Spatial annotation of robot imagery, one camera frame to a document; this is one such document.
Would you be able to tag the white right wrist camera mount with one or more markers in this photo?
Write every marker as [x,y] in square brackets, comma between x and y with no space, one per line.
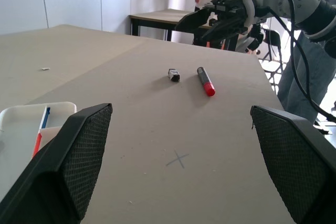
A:
[248,3]

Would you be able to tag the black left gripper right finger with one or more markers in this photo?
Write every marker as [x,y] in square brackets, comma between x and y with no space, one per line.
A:
[296,166]

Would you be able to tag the white plastic pencil case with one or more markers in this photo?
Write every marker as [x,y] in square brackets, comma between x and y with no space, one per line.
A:
[18,129]

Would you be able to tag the wooden table with black frame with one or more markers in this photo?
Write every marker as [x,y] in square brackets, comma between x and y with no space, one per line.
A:
[157,16]

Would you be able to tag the black and orange machine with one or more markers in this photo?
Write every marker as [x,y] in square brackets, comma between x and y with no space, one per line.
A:
[252,40]

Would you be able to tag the black chair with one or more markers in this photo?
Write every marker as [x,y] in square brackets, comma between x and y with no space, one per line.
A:
[273,39]

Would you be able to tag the black marker with red cap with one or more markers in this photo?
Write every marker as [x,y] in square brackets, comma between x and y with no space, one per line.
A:
[205,80]

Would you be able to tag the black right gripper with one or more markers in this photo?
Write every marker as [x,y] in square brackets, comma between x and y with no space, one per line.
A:
[231,6]

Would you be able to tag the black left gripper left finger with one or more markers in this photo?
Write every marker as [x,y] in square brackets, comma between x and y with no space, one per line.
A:
[52,171]

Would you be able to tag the person in grey clothes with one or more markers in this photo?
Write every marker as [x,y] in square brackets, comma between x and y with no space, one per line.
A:
[315,77]

